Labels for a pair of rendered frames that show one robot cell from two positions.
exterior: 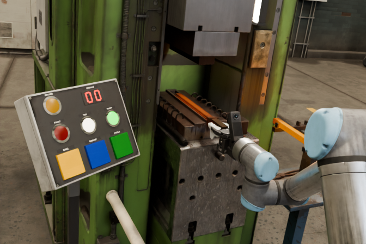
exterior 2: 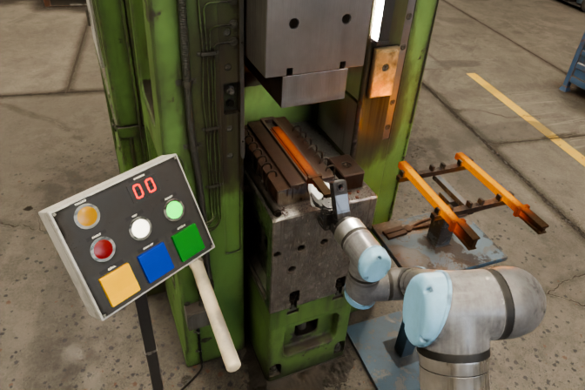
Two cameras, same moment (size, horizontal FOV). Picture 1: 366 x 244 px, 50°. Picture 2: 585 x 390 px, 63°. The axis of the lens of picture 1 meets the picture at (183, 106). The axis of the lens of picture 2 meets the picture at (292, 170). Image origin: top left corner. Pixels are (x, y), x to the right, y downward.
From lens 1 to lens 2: 0.44 m
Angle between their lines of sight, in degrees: 16
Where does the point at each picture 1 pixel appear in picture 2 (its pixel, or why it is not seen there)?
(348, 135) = (456, 326)
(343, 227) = not seen: outside the picture
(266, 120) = (393, 155)
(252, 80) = (372, 112)
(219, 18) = (316, 55)
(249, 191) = (353, 289)
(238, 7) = (344, 36)
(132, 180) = (218, 243)
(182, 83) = not seen: hidden behind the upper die
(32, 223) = not seen: hidden behind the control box
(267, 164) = (375, 265)
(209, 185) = (313, 253)
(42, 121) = (76, 240)
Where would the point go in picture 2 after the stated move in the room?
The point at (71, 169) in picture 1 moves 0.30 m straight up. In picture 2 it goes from (120, 292) to (97, 191)
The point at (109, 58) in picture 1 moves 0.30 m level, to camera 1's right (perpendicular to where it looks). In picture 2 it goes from (171, 112) to (276, 122)
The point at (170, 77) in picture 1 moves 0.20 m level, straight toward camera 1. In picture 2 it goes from (265, 99) to (261, 124)
